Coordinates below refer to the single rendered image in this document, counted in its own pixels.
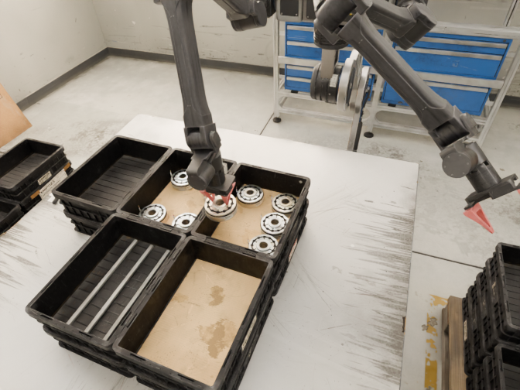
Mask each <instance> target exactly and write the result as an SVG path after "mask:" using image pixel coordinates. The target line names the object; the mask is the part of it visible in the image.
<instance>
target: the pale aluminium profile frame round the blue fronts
mask: <svg viewBox="0 0 520 390"><path fill-rule="evenodd" d="M519 2H520V0H512V3H511V6H510V8H509V10H508V14H507V15H506V18H505V21H504V23H503V26H510V24H511V21H512V18H513V16H514V14H515V11H516V9H517V7H518V4H519ZM279 35H281V36H284V35H285V31H279V21H278V20H277V19H276V12H275V14H274V15H273V68H274V117H276V118H273V119H272V120H273V121H274V122H276V123H278V122H280V121H281V118H279V112H282V113H286V114H291V115H301V116H306V117H311V118H321V119H326V120H331V121H340V122H346V123H351V124H352V121H353V117H347V116H343V115H332V114H327V113H322V112H317V111H307V110H302V109H296V108H287V107H284V106H282V105H283V104H284V102H285V100H286V98H287V97H291V98H301V99H307V100H312V101H318V100H316V99H312V98H311V97H310V94H309V93H303V92H298V91H293V90H287V89H285V90H283V88H284V86H285V75H280V74H279V63H286V64H293V65H300V66H307V67H315V66H316V65H317V64H318V63H321V60H311V59H303V58H296V57H289V56H280V55H279ZM506 56H508V57H514V58H513V60H512V62H511V65H510V67H509V68H508V72H507V73H506V75H505V78H504V80H491V79H484V78H476V77H463V76H456V75H449V74H435V73H428V72H421V71H415V72H416V73H417V74H418V75H419V76H420V77H421V78H422V79H423V80H431V81H438V82H445V83H452V84H464V85H471V86H478V87H491V88H497V89H499V91H498V94H497V96H496V98H495V99H494V101H490V100H489V96H488V99H487V101H486V103H485V106H484V108H483V112H484V117H483V118H482V117H481V116H478V115H475V116H471V117H472V118H473V119H474V120H475V122H476V123H477V125H476V126H475V127H476V129H477V130H478V131H479V133H478V134H476V136H475V135H474V136H473V137H471V138H469V139H467V140H466V141H465V142H477V144H478V145H479V146H480V147H481V146H482V144H483V141H484V139H485V137H486V135H487V133H488V130H489V128H490V127H491V124H492V122H493V120H494V117H495V115H496V114H497V112H498V109H499V107H500V105H501V103H502V101H503V99H504V97H505V94H506V92H507V90H508V88H509V86H510V84H511V81H512V79H513V77H514V75H515V73H516V70H517V69H518V66H519V64H520V44H519V47H518V49H517V51H516V53H515V52H508V53H507V55H506ZM363 67H370V74H377V75H378V77H377V81H376V83H375V84H373V89H372V90H373V91H375V93H374V97H373V101H372V102H370V101H367V102H366V105H365V108H366V109H368V110H369V111H370V116H369V117H367V118H365V119H362V122H363V125H365V126H367V127H368V129H367V132H365V133H364V137H366V138H372V137H373V136H374V134H373V133H371V132H372V128H373V127H376V128H385V129H390V130H396V131H400V132H410V133H415V134H420V135H429V134H428V131H427V130H426V129H425V128H420V127H414V126H408V125H399V124H394V123H388V122H383V121H379V120H378V119H377V118H376V117H375V116H376V113H377V112H379V111H381V110H383V111H393V112H398V113H404V114H410V115H416V113H415V112H414V111H413V110H412V109H411V108H410V107H404V106H398V105H396V104H382V103H379V101H380V100H381V93H382V92H383V88H384V84H385V82H384V78H383V77H382V76H381V75H380V74H379V73H378V72H377V71H376V70H375V69H374V68H373V67H372V66H366V65H362V68H363ZM279 78H280V79H281V81H280V82H279ZM322 102H325V101H322ZM482 125H483V126H482ZM429 136H430V135H429Z"/></svg>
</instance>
